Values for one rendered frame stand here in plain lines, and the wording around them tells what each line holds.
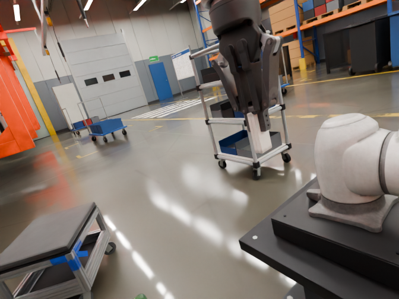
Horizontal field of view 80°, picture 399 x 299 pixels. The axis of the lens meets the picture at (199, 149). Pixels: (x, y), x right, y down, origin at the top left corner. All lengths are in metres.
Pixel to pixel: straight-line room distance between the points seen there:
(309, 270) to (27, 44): 13.38
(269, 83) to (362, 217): 0.50
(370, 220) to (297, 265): 0.22
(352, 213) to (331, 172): 0.12
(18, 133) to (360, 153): 3.61
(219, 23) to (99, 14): 14.20
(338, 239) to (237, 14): 0.57
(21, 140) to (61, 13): 10.85
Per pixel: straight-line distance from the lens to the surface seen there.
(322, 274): 0.74
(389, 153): 0.67
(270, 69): 0.37
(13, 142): 3.78
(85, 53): 13.73
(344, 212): 0.77
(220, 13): 0.39
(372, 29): 5.75
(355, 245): 0.71
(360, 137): 0.69
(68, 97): 11.65
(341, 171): 0.71
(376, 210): 0.79
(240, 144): 1.96
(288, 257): 0.78
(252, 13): 0.39
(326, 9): 10.27
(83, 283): 1.28
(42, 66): 13.40
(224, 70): 0.43
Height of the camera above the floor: 0.84
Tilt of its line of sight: 17 degrees down
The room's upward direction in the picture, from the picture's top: 16 degrees counter-clockwise
